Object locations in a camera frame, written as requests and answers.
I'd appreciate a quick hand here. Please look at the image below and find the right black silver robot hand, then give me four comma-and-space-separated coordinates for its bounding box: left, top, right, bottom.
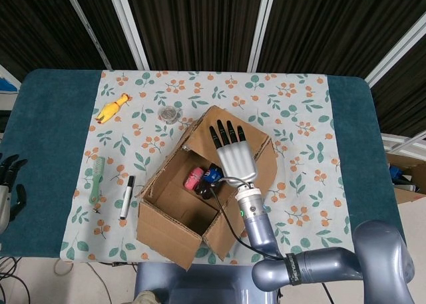
208, 119, 259, 187

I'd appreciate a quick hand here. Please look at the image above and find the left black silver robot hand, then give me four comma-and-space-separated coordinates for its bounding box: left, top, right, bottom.
0, 154, 28, 234

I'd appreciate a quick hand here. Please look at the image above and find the brown cardboard shipping box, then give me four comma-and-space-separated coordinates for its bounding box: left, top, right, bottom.
134, 104, 279, 271

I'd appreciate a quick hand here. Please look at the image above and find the open background cardboard box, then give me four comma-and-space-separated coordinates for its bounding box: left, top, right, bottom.
385, 152, 426, 205

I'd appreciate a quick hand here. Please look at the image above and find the cola bottle with blue label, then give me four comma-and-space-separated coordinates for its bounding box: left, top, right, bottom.
195, 164, 223, 201

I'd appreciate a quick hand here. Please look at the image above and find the pink tape roll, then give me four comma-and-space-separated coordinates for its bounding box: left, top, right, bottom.
184, 166, 205, 192

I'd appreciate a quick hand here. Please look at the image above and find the teal fabric table cover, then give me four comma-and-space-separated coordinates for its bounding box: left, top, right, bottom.
0, 68, 405, 271

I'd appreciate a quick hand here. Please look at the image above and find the small glass jar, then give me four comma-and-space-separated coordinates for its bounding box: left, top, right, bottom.
157, 106, 182, 124

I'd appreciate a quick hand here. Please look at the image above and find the floral print tablecloth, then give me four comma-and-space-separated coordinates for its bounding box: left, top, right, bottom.
59, 70, 357, 272

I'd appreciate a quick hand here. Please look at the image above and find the green plastic hair brush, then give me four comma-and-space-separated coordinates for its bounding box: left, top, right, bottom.
89, 156, 106, 204

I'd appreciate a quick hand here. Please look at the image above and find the blue and white sheet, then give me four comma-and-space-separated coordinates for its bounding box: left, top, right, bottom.
0, 64, 21, 95

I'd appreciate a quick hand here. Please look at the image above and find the white marker with black cap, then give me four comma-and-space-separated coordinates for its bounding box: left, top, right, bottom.
119, 175, 136, 220

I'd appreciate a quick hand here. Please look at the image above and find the yellow rubber chicken toy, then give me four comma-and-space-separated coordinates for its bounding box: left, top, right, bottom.
95, 93, 130, 124

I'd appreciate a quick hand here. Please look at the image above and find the blue-grey robot torso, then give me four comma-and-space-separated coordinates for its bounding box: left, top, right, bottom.
134, 262, 279, 304

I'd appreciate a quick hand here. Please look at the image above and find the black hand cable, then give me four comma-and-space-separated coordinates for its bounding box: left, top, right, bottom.
209, 177, 288, 260

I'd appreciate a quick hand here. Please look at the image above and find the black floor cable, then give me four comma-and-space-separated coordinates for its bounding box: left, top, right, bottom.
0, 255, 31, 304

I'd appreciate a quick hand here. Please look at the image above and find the black velcro strap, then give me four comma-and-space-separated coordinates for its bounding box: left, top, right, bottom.
284, 251, 304, 284

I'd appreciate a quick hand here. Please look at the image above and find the white metal post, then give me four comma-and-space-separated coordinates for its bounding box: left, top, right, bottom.
247, 0, 278, 73
364, 13, 426, 88
106, 0, 150, 71
62, 0, 113, 71

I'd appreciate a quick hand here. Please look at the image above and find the thin white floor cable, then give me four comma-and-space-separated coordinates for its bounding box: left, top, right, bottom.
54, 260, 114, 304

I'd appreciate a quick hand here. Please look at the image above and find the white metal frame rail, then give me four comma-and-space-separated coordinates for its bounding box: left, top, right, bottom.
381, 132, 426, 156

